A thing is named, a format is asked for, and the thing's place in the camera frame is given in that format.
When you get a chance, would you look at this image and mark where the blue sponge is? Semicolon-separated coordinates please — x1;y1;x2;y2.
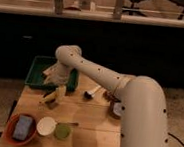
12;115;33;141

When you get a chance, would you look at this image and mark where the red bowl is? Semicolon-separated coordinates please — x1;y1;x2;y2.
3;113;37;147

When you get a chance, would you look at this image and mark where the green measuring spoon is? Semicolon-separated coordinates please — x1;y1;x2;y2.
54;122;79;140

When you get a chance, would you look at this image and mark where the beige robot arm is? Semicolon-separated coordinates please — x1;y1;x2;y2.
45;45;169;147

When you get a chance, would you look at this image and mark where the yellow banana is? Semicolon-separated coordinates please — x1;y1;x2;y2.
40;86;64;104

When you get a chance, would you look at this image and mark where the green plastic tray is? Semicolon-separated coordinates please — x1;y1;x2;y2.
25;55;79;92

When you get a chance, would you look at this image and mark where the brush with white handle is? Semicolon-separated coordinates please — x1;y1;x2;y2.
84;85;101;99

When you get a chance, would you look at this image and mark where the office chair base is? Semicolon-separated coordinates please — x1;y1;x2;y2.
122;0;146;17

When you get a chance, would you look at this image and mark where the metal cup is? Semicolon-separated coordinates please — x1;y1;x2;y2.
109;102;123;120

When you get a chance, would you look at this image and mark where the black cable right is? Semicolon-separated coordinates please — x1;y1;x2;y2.
166;131;184;147

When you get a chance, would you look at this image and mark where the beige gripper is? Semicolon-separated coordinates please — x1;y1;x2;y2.
42;63;72;97

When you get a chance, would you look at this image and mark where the white cup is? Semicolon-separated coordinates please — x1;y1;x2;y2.
36;117;56;137

